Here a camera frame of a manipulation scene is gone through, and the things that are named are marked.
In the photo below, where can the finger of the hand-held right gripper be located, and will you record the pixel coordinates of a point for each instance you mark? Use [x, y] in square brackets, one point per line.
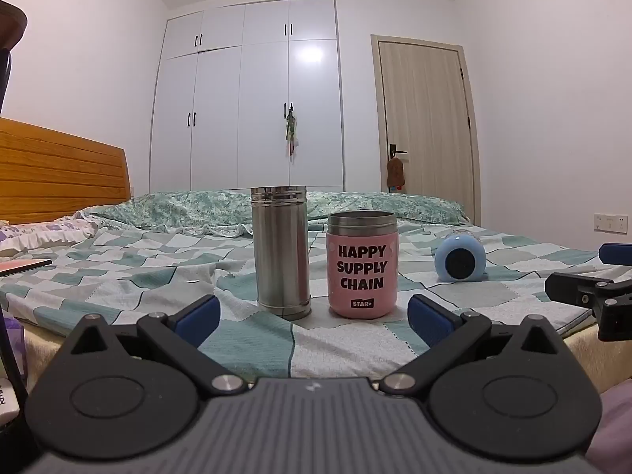
[572, 287]
[616, 254]

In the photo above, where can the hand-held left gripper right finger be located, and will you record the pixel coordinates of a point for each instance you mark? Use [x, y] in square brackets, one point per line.
[428, 317]

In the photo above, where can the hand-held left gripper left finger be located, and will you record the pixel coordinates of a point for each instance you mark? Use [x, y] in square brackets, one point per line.
[201, 317]

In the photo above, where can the blue cup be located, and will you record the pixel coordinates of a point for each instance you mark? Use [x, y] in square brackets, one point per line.
[459, 255]

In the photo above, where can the pink printed cup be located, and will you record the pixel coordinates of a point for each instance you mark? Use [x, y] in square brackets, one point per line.
[363, 276]

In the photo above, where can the tall stainless steel cup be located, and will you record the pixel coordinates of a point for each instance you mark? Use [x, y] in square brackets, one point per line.
[281, 252]

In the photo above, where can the bed with checkered quilt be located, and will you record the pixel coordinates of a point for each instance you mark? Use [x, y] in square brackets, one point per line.
[148, 276]

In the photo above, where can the beige bed sheet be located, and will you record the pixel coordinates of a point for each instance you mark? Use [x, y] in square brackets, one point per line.
[600, 358]

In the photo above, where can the green floral quilt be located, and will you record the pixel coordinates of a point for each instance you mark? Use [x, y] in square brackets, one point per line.
[197, 210]

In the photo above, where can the pink cloth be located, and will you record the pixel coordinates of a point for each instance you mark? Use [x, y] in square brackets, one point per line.
[614, 429]

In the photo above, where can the purple floral pillow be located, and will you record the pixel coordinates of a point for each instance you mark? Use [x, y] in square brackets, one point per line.
[44, 234]

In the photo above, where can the flat dark book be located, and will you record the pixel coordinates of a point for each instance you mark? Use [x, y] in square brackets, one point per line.
[22, 266]

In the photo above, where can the purple plastic bag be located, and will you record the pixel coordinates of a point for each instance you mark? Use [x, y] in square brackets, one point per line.
[12, 343]

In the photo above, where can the light wooden door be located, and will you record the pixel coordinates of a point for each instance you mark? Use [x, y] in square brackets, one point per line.
[424, 118]

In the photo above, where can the orange wooden headboard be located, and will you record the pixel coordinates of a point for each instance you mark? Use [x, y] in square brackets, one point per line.
[59, 173]

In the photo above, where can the green hanging wardrobe ornament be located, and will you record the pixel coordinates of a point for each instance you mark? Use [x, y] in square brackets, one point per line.
[291, 131]

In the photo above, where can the white wardrobe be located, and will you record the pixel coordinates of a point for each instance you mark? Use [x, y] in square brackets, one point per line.
[247, 103]

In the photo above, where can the white wall socket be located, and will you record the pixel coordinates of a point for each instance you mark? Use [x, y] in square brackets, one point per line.
[611, 222]

